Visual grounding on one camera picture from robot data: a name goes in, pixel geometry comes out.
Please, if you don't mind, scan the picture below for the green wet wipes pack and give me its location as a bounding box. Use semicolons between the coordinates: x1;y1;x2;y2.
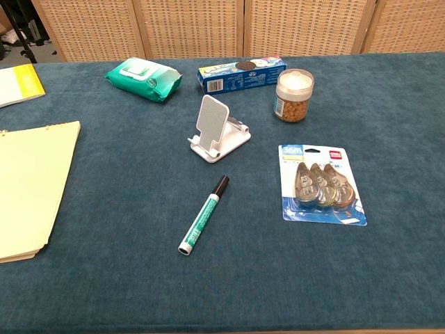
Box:
104;57;184;103

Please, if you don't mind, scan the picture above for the clear snack jar white lid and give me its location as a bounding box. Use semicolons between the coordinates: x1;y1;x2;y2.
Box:
272;67;316;124

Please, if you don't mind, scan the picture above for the blue cookie box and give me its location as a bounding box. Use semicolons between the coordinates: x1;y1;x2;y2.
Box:
197;56;289;96

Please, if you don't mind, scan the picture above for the green marker pen black cap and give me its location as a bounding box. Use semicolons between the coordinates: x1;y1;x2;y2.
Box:
177;174;231;256

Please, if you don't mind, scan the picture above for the white folding phone stand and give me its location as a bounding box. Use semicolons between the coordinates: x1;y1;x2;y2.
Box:
187;94;252;165

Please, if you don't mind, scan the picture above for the cream spiral notebook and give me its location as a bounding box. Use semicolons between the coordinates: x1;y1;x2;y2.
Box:
0;120;81;264

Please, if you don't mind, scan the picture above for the black tripod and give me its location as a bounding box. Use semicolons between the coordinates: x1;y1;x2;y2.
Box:
0;0;40;65

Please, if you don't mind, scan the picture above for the correction tape blister pack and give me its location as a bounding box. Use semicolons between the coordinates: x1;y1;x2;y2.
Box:
277;143;369;228

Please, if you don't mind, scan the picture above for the wicker screen panel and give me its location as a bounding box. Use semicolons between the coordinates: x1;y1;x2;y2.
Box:
133;0;245;61
31;0;146;63
360;0;445;55
243;0;378;58

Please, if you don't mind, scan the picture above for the yellow and white paper pad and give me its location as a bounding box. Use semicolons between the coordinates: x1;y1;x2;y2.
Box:
0;63;47;109

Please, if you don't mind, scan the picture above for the teal table cloth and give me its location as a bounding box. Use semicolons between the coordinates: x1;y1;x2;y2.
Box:
0;51;445;332

